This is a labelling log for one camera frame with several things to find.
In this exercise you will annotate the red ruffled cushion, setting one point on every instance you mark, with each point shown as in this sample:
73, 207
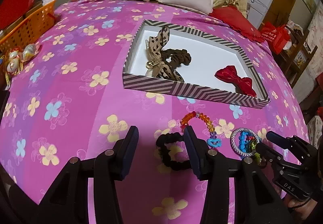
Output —
235, 19

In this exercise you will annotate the orange plastic basket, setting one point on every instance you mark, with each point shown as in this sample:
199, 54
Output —
29, 28

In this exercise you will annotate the red satin bow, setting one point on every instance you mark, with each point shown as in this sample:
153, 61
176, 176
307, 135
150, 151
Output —
243, 84

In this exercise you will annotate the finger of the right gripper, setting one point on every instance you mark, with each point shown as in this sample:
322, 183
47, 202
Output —
266, 152
284, 143

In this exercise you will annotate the striped black white box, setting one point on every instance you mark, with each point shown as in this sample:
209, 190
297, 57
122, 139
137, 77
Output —
209, 54

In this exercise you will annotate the wooden chair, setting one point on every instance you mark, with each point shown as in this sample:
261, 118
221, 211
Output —
294, 61

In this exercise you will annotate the pink floral bedspread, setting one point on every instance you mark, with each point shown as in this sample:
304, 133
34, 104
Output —
70, 101

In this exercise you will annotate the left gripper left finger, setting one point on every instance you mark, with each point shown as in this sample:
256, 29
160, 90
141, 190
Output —
124, 150

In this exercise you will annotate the black scrunchie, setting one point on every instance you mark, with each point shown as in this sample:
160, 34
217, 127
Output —
162, 142

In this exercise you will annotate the right hand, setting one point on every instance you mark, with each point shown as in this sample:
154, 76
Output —
302, 209

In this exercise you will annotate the red shopping bag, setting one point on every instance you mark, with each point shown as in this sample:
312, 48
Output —
276, 37

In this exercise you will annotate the leopard print bow scrunchie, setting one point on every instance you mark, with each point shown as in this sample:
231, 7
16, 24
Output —
162, 63

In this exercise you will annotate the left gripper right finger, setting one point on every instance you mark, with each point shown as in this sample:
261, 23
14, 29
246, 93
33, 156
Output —
197, 151

